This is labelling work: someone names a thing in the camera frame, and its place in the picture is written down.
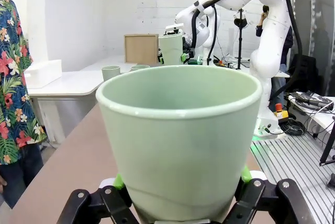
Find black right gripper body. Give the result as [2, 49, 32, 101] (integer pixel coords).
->
[182, 35, 196, 53]

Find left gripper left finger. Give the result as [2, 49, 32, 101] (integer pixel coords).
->
[56, 173, 139, 224]

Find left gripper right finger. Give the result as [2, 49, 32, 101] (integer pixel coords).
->
[224, 165, 316, 224]

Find pale green plastic cup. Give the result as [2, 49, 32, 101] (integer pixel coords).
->
[158, 32, 184, 66]
[130, 64, 151, 72]
[101, 65, 121, 82]
[95, 64, 263, 222]

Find white plastic basket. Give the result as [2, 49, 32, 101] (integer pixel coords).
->
[24, 59, 63, 89]

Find wooden box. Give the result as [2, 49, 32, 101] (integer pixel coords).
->
[124, 33, 160, 64]

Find black tripod stand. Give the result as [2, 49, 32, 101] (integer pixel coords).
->
[233, 8, 248, 70]

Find cluttered background workbench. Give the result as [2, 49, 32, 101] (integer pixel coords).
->
[213, 55, 291, 78]

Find yellow red emergency stop button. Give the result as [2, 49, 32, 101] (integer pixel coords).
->
[273, 103, 289, 123]

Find white side table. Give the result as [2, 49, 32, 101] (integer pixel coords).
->
[27, 55, 137, 143]

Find person in blue jeans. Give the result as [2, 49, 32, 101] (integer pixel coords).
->
[0, 142, 44, 209]

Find black slanted stand leg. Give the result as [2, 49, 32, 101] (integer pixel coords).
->
[319, 115, 335, 167]

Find bystander in dark shirt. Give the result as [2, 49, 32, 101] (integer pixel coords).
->
[255, 5, 294, 112]

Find white equipment bench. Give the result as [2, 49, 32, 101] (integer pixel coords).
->
[287, 95, 335, 141]

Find black grey handheld controller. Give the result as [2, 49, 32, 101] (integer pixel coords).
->
[287, 91, 335, 111]

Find black office chair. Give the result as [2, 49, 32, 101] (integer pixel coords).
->
[287, 53, 327, 96]

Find person in floral shirt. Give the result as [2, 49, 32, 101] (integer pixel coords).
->
[0, 0, 48, 166]

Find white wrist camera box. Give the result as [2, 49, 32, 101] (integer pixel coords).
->
[164, 24, 185, 36]

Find slotted aluminium base plate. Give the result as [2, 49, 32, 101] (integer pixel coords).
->
[250, 133, 335, 224]

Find coiled black cables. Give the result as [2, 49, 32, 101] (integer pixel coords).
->
[278, 118, 306, 136]

